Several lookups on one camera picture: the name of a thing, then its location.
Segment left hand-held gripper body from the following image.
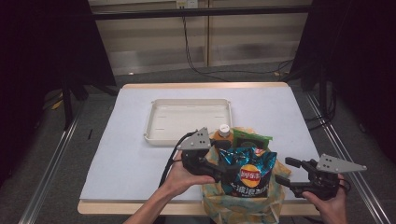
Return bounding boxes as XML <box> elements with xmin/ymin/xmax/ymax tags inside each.
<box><xmin>177</xmin><ymin>126</ymin><xmax>226</xmax><ymax>183</ymax></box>

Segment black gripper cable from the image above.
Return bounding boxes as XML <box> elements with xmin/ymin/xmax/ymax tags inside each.
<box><xmin>158</xmin><ymin>130</ymin><xmax>199</xmax><ymax>189</ymax></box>

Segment orange-print green fabric bag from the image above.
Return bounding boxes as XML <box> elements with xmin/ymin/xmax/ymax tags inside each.
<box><xmin>200</xmin><ymin>125</ymin><xmax>292</xmax><ymax>224</ymax></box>

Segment orange juice bottle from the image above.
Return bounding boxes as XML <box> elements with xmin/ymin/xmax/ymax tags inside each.
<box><xmin>209</xmin><ymin>123</ymin><xmax>235</xmax><ymax>151</ymax></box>

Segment white plastic tray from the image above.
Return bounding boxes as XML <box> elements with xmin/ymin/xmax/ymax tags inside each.
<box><xmin>143</xmin><ymin>98</ymin><xmax>233</xmax><ymax>147</ymax></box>

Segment white wall socket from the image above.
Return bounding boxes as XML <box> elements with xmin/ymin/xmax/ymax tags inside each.
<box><xmin>176</xmin><ymin>0</ymin><xmax>199</xmax><ymax>9</ymax></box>

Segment person's left hand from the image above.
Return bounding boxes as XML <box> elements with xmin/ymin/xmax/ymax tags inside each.
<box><xmin>161</xmin><ymin>150</ymin><xmax>217</xmax><ymax>198</ymax></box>

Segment yellow floor tape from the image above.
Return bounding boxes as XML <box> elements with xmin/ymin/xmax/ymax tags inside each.
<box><xmin>50</xmin><ymin>98</ymin><xmax>64</xmax><ymax>111</ymax></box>

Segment black curtain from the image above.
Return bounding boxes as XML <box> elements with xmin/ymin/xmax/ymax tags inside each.
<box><xmin>0</xmin><ymin>0</ymin><xmax>118</xmax><ymax>188</ymax></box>
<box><xmin>289</xmin><ymin>0</ymin><xmax>396</xmax><ymax>162</ymax></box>

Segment black metal stand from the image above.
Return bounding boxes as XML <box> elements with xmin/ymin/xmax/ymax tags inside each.
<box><xmin>60</xmin><ymin>73</ymin><xmax>120</xmax><ymax>132</ymax></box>

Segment black floor cables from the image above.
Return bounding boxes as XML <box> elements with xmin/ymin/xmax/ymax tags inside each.
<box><xmin>304</xmin><ymin>88</ymin><xmax>338</xmax><ymax>132</ymax></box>

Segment black wall cable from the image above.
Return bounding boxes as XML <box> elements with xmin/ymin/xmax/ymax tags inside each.
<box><xmin>181</xmin><ymin>16</ymin><xmax>295</xmax><ymax>82</ymax></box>

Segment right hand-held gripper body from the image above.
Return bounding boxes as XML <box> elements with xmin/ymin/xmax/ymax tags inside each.
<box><xmin>291</xmin><ymin>153</ymin><xmax>368</xmax><ymax>201</ymax></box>

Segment aluminium floor rail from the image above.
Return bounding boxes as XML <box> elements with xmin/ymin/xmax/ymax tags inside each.
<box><xmin>304</xmin><ymin>91</ymin><xmax>391</xmax><ymax>224</ymax></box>
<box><xmin>18</xmin><ymin>104</ymin><xmax>84</xmax><ymax>224</ymax></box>

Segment green snack packet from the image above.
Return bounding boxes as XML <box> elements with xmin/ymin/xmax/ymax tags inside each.
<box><xmin>232</xmin><ymin>128</ymin><xmax>274</xmax><ymax>150</ymax></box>

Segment white table mat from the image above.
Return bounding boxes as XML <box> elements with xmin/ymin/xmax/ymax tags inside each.
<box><xmin>78</xmin><ymin>86</ymin><xmax>321</xmax><ymax>202</ymax></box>

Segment wooden table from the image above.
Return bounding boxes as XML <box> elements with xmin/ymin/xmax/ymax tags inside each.
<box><xmin>77</xmin><ymin>81</ymin><xmax>321</xmax><ymax>217</ymax></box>

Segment blue chips bag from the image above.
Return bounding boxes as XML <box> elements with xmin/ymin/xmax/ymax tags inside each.
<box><xmin>218</xmin><ymin>146</ymin><xmax>278</xmax><ymax>198</ymax></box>

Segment black horizontal bar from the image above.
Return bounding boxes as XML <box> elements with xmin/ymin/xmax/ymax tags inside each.
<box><xmin>92</xmin><ymin>6</ymin><xmax>313</xmax><ymax>21</ymax></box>

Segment person's right hand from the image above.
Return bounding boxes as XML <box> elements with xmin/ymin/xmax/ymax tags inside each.
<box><xmin>301</xmin><ymin>174</ymin><xmax>348</xmax><ymax>224</ymax></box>

